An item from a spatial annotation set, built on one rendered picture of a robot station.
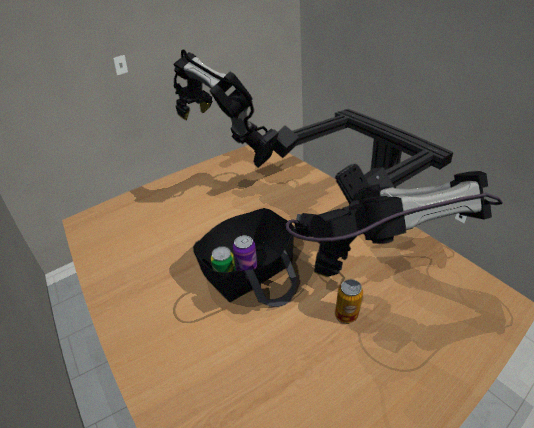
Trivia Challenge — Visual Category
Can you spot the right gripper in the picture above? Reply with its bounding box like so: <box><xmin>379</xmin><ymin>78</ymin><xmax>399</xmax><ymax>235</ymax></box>
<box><xmin>176</xmin><ymin>84</ymin><xmax>213</xmax><ymax>120</ymax></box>

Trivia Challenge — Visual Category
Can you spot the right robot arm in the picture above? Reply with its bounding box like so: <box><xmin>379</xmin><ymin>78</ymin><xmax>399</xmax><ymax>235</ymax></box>
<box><xmin>173</xmin><ymin>52</ymin><xmax>273</xmax><ymax>162</ymax></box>

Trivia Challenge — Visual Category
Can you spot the green and yellow drink can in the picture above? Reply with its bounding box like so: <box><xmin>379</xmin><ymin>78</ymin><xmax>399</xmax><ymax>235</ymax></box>
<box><xmin>211</xmin><ymin>247</ymin><xmax>236</xmax><ymax>272</ymax></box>

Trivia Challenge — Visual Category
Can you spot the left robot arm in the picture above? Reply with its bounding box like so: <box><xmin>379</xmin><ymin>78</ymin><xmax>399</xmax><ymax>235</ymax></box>
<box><xmin>294</xmin><ymin>165</ymin><xmax>492</xmax><ymax>244</ymax></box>

